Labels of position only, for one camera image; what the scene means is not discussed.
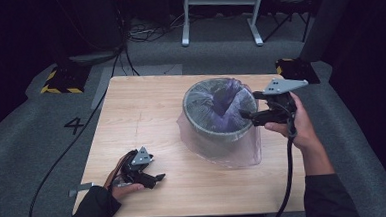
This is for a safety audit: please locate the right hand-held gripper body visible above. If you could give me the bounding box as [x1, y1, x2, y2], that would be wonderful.
[253, 76, 311, 125]

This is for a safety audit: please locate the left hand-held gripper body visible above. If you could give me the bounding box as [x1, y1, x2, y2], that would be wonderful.
[119, 146, 154, 185]

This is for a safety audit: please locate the purple plastic bag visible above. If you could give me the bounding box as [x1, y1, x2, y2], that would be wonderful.
[173, 75, 263, 172]

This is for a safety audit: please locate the green plastic bin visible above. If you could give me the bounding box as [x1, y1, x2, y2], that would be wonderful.
[182, 76, 261, 162]

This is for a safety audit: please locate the person's left hand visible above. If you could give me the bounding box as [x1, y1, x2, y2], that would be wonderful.
[101, 151, 146, 204]

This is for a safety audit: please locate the person's right hand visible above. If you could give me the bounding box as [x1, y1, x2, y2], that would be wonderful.
[262, 90, 319, 153]

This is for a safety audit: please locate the black yellow striped base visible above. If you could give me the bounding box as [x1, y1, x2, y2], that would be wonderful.
[275, 56, 321, 87]
[39, 65, 93, 96]

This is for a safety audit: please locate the black tripod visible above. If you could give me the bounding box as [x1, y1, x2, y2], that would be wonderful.
[261, 0, 314, 45]

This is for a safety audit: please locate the dark equipment stand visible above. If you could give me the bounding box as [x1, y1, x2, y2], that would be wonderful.
[53, 0, 128, 69]

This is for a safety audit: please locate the left hand-held gripper cable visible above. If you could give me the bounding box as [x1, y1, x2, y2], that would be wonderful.
[101, 149, 141, 217]

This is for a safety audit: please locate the hand-held gripper cable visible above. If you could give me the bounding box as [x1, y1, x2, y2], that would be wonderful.
[264, 101, 304, 217]
[101, 149, 141, 217]

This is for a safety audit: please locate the metal table bracket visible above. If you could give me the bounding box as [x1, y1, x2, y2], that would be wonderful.
[68, 182, 95, 198]

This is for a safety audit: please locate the right hand-held gripper cable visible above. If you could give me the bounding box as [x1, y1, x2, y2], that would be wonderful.
[264, 101, 304, 217]

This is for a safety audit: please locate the long black floor cable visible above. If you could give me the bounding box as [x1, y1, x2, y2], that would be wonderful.
[19, 45, 138, 217]

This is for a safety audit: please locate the grey slanted post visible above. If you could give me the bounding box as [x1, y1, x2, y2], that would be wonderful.
[296, 0, 363, 63]

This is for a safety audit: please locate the bundle of floor cables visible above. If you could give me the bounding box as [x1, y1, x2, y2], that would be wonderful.
[125, 13, 185, 44]

